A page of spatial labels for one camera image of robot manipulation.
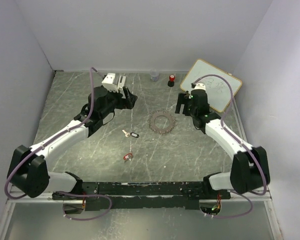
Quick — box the key with red tag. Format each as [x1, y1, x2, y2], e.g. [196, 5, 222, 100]
[123, 152, 133, 162]

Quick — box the small clear cup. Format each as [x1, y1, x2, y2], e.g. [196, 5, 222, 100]
[150, 69, 159, 82]

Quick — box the aluminium frame rail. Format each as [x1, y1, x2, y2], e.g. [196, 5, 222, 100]
[9, 191, 52, 201]

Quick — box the metal disc with keyrings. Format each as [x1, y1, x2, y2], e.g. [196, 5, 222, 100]
[148, 110, 177, 135]

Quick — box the red black stamp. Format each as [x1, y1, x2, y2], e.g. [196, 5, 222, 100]
[167, 74, 175, 87]

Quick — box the small whiteboard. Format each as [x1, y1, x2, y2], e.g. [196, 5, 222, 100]
[180, 59, 242, 113]

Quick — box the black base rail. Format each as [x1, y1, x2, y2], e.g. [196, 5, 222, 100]
[52, 181, 232, 212]

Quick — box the key with black tag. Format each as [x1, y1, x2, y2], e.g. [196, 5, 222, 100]
[122, 129, 139, 138]

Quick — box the purple cable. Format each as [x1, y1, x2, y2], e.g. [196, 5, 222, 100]
[191, 74, 270, 220]
[5, 66, 113, 221]

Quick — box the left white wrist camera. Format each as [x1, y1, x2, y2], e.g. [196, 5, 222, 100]
[102, 73, 119, 93]

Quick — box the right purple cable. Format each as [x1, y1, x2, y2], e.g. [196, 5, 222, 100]
[191, 74, 270, 220]

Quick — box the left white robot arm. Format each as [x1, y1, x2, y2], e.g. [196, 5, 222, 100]
[5, 86, 137, 200]

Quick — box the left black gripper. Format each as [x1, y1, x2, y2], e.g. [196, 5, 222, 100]
[100, 86, 138, 119]

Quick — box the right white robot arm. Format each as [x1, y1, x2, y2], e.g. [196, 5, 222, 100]
[175, 89, 270, 199]

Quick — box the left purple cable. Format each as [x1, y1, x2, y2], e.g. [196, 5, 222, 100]
[5, 66, 113, 221]

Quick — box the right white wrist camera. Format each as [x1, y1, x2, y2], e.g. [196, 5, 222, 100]
[191, 82, 206, 91]

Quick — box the white stapler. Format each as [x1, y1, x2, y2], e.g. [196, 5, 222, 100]
[117, 75, 126, 91]

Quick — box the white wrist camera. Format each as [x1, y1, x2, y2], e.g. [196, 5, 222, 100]
[102, 73, 119, 93]
[191, 82, 206, 91]

